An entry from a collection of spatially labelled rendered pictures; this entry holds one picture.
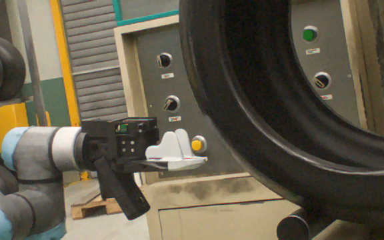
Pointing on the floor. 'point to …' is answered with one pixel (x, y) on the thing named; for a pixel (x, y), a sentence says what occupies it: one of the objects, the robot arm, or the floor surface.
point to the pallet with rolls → (92, 201)
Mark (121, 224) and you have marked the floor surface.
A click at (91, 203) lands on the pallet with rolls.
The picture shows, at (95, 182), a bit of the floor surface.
